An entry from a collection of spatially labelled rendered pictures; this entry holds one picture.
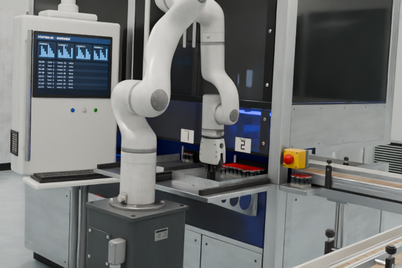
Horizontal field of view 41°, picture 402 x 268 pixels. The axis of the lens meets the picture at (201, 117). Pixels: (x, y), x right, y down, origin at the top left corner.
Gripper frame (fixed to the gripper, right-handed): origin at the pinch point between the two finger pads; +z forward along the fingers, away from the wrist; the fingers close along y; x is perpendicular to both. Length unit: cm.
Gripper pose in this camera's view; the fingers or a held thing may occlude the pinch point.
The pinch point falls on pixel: (210, 176)
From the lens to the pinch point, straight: 209.9
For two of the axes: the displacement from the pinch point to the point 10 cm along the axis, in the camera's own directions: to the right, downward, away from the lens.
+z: -0.3, 10.0, 0.9
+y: -7.2, -0.9, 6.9
